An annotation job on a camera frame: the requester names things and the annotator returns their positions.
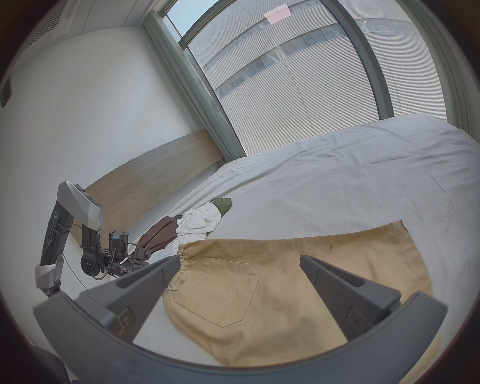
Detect tan shorts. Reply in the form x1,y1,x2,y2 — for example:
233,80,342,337
164,220,441,367

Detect dark brown garment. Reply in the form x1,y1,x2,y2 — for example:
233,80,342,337
139,217,181,256

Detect bed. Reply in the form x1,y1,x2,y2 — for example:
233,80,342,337
69,114,480,370

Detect cream garment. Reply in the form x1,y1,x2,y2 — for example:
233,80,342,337
175,202,223,241

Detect grey-green curtain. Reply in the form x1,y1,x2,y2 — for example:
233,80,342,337
143,10,250,163
409,7,479,136

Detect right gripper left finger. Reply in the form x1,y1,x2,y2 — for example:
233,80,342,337
76,256,182,344

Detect window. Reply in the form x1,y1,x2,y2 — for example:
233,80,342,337
165,0,471,158

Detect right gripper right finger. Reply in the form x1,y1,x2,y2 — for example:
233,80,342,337
299,254,403,343

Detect olive green garment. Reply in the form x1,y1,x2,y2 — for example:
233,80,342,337
211,197,233,216

